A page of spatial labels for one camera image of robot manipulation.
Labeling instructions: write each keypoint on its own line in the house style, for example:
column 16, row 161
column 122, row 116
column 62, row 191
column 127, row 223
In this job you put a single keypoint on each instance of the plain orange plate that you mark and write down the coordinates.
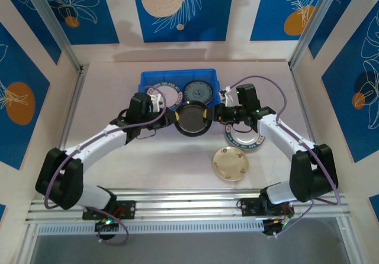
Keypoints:
column 210, row 100

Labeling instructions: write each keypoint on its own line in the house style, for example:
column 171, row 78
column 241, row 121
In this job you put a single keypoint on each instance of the green-rimmed lettered white plate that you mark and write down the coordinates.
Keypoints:
column 170, row 93
column 242, row 138

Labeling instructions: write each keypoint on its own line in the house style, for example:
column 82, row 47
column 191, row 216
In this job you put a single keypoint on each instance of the cream floral plate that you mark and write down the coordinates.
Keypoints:
column 231, row 163

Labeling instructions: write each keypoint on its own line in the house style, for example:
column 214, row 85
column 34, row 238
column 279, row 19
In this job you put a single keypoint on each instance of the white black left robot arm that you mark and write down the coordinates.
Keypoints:
column 97, row 142

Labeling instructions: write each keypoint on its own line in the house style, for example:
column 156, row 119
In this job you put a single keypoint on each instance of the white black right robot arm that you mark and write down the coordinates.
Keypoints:
column 284, row 133

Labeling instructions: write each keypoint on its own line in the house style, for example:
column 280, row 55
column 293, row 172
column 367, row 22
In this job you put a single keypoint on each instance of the blue plastic bin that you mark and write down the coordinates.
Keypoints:
column 177, row 74

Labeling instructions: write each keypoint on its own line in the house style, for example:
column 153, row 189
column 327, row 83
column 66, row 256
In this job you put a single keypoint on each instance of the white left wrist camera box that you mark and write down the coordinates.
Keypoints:
column 155, row 101

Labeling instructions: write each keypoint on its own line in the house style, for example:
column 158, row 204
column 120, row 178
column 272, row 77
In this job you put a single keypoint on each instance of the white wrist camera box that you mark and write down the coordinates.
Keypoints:
column 155, row 101
column 227, row 93

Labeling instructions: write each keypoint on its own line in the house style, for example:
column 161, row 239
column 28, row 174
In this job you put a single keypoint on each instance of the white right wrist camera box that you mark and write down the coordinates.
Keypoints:
column 227, row 93

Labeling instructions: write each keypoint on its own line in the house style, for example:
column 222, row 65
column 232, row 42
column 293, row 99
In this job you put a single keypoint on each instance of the aluminium side rail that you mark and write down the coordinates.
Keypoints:
column 74, row 98
column 311, row 128

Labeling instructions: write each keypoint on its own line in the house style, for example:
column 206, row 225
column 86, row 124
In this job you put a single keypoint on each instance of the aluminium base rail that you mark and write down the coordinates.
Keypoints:
column 183, row 202

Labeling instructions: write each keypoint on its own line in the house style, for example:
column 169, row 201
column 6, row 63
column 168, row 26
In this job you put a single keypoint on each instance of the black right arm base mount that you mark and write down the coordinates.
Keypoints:
column 250, row 207

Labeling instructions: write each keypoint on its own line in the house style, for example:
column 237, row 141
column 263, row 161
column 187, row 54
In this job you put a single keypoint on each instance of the aluminium frame post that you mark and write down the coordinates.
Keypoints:
column 314, row 18
column 53, row 24

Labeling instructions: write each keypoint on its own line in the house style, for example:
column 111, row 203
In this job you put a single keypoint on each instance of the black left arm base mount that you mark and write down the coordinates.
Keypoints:
column 127, row 209

